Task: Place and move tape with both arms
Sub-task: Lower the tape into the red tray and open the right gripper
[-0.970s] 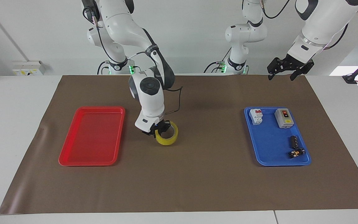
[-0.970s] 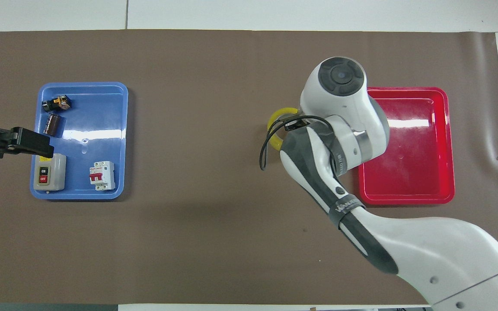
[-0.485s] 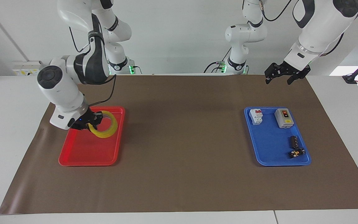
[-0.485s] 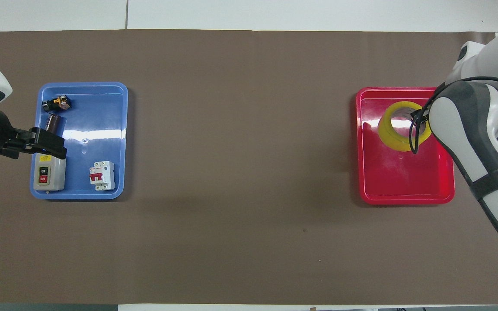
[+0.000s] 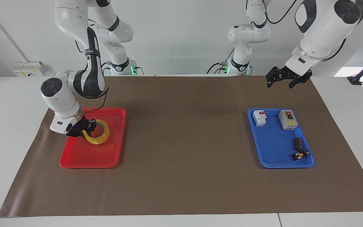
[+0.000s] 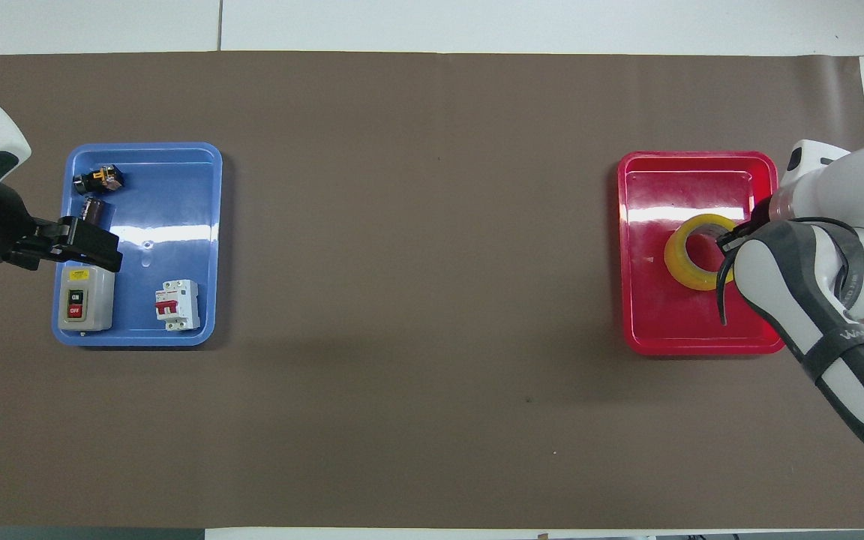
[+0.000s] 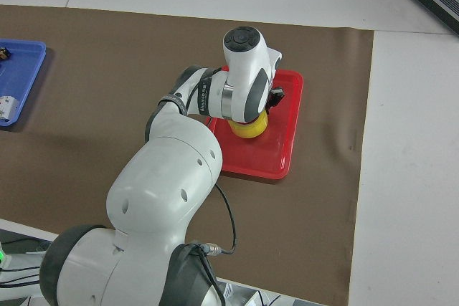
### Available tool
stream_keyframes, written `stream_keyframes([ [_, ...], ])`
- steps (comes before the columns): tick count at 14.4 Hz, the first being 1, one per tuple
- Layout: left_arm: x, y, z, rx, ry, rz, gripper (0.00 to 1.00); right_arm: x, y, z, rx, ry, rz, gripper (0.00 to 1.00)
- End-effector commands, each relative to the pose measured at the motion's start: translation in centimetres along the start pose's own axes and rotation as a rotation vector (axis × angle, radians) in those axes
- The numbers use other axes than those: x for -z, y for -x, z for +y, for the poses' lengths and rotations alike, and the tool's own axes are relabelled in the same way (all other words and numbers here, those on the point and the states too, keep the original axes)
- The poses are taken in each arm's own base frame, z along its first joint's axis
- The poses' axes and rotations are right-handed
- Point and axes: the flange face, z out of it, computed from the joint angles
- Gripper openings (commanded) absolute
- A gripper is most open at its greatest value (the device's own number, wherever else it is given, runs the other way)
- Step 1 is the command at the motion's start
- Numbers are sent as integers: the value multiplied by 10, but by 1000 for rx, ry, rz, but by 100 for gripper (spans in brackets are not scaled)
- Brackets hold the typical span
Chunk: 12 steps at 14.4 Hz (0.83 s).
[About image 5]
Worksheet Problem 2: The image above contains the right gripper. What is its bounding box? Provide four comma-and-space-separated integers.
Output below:
66, 115, 98, 140

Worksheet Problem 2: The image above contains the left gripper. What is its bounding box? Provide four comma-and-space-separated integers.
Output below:
265, 66, 313, 89

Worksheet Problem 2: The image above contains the yellow tape roll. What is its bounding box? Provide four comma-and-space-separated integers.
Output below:
83, 119, 110, 145

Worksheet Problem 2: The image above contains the red plastic tray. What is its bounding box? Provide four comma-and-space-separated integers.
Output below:
59, 107, 127, 169

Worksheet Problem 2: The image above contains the blue plastic tray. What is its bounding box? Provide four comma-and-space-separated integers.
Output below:
247, 108, 316, 169

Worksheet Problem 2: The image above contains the black and yellow connector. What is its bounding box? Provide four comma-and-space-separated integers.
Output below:
292, 150, 310, 161

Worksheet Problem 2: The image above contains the black cable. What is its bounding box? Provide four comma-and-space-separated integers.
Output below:
101, 61, 145, 76
261, 0, 299, 25
321, 37, 348, 61
206, 48, 235, 75
74, 19, 110, 109

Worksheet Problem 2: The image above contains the grey switch box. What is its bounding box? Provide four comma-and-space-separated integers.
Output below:
278, 109, 298, 131

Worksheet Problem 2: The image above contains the white circuit breaker red switch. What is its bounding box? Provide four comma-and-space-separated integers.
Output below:
252, 110, 267, 127

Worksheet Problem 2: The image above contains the white wall socket box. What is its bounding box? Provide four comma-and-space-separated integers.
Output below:
13, 61, 47, 77

